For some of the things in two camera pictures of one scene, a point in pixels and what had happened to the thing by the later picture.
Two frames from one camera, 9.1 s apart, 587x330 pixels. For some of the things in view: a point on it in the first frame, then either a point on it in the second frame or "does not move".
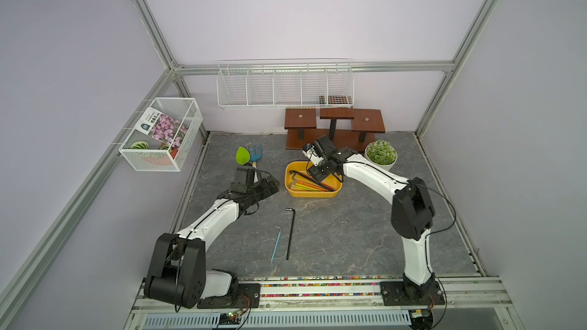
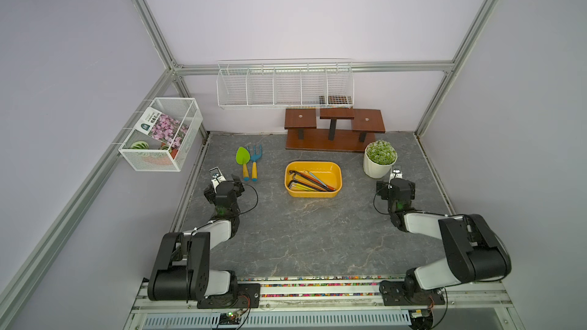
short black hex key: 289,208 to 303,185
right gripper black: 315,173 to 382,189
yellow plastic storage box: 302,166 does not move
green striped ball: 139,144 does not move
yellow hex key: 305,186 does not move
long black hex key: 312,179 does not move
